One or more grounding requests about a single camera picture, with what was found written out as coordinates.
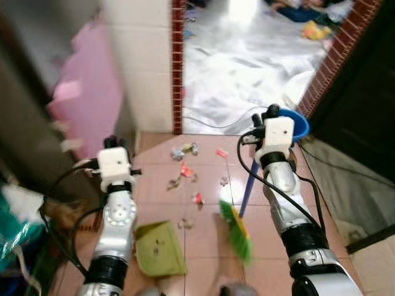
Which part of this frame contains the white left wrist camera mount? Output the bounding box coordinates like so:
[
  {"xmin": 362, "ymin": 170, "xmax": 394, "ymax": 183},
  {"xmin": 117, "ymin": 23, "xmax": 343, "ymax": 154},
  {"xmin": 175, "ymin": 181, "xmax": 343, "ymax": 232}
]
[{"xmin": 97, "ymin": 147, "xmax": 135, "ymax": 192}]

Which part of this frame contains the pink foam mat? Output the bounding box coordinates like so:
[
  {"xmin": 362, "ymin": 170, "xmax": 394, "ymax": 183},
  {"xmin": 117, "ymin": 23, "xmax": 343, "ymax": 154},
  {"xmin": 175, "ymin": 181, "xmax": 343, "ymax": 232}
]
[{"xmin": 48, "ymin": 23, "xmax": 125, "ymax": 160}]

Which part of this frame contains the teal and white bag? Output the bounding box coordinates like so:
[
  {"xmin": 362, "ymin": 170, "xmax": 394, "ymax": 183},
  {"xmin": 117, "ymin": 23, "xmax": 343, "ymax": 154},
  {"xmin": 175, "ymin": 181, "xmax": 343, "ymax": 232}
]
[{"xmin": 0, "ymin": 183, "xmax": 46, "ymax": 273}]

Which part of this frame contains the yellow toy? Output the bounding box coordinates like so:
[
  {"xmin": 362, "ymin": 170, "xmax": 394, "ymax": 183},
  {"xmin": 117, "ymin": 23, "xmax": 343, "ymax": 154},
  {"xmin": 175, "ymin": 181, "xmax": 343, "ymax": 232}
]
[{"xmin": 302, "ymin": 21, "xmax": 335, "ymax": 42}]

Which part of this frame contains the blue clothes pile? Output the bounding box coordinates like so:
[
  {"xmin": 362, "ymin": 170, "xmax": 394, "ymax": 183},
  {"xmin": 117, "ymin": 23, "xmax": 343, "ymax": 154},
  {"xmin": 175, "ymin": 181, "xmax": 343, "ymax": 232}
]
[{"xmin": 270, "ymin": 0, "xmax": 356, "ymax": 25}]

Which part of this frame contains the thin black floor cable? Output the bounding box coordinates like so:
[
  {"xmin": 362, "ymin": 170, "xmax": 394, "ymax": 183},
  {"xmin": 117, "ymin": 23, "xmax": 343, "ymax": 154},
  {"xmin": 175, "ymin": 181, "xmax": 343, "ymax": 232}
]
[{"xmin": 296, "ymin": 143, "xmax": 395, "ymax": 193}]

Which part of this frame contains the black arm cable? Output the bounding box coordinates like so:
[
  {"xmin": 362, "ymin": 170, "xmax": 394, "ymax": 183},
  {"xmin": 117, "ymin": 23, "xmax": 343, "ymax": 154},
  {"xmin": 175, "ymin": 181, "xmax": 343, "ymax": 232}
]
[
  {"xmin": 236, "ymin": 128, "xmax": 328, "ymax": 247},
  {"xmin": 44, "ymin": 162, "xmax": 102, "ymax": 278}
]

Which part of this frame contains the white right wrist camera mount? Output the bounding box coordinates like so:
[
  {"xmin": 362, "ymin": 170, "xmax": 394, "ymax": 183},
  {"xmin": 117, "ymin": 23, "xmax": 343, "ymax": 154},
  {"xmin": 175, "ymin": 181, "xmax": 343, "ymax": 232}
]
[{"xmin": 255, "ymin": 117, "xmax": 296, "ymax": 167}]

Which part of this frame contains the grey robot foot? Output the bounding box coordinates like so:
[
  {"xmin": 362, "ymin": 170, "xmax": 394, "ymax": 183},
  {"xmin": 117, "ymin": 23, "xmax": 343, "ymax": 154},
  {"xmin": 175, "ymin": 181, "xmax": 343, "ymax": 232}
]
[
  {"xmin": 219, "ymin": 282, "xmax": 260, "ymax": 296},
  {"xmin": 136, "ymin": 287, "xmax": 163, "ymax": 296}
]

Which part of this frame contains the white floor sheet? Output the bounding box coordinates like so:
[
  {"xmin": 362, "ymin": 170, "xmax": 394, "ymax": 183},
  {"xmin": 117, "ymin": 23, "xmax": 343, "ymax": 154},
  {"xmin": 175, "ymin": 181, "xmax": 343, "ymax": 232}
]
[{"xmin": 184, "ymin": 9, "xmax": 337, "ymax": 134}]

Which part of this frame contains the blue plastic bucket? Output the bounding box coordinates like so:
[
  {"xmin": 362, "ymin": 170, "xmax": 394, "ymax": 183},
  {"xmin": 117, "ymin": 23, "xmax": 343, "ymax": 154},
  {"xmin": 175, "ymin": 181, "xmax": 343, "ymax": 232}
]
[{"xmin": 278, "ymin": 109, "xmax": 310, "ymax": 142}]

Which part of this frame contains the green dustpan with red handle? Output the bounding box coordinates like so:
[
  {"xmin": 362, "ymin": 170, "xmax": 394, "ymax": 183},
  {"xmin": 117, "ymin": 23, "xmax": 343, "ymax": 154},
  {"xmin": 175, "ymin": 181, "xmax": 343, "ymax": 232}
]
[{"xmin": 134, "ymin": 220, "xmax": 188, "ymax": 278}]

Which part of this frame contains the green broom with blue handle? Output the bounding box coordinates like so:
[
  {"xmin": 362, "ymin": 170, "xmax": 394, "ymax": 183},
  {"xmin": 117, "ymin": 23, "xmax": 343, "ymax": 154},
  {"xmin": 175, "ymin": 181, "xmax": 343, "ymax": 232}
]
[{"xmin": 218, "ymin": 175, "xmax": 257, "ymax": 266}]

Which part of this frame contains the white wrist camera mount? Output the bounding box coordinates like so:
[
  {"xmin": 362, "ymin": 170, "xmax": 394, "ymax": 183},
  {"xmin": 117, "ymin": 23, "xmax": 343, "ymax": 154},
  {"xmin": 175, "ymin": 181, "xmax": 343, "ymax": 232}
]
[
  {"xmin": 255, "ymin": 117, "xmax": 296, "ymax": 167},
  {"xmin": 97, "ymin": 147, "xmax": 135, "ymax": 192}
]

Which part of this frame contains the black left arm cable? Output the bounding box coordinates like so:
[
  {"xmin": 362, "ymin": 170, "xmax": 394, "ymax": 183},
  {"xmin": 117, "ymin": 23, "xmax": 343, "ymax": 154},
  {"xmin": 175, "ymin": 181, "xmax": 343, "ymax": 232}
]
[{"xmin": 44, "ymin": 162, "xmax": 102, "ymax": 278}]

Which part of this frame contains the grey robot left foot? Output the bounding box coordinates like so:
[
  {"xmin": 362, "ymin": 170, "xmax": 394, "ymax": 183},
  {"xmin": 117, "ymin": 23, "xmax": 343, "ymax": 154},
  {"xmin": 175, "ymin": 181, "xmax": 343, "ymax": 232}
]
[{"xmin": 136, "ymin": 287, "xmax": 163, "ymax": 296}]

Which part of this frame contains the grey robot right foot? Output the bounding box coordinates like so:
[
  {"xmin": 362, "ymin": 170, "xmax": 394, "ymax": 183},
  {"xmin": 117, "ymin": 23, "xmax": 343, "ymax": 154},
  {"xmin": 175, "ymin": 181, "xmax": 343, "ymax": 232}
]
[{"xmin": 219, "ymin": 282, "xmax": 260, "ymax": 296}]

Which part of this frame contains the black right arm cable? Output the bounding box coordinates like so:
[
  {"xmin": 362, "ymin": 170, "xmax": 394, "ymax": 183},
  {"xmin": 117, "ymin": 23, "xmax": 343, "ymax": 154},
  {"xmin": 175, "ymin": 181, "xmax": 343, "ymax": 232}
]
[{"xmin": 236, "ymin": 128, "xmax": 328, "ymax": 247}]

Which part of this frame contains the dark wooden door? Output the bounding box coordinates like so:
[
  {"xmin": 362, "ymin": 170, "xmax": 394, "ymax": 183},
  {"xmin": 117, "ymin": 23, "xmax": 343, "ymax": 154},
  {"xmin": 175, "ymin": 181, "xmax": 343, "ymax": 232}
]
[{"xmin": 307, "ymin": 0, "xmax": 395, "ymax": 181}]

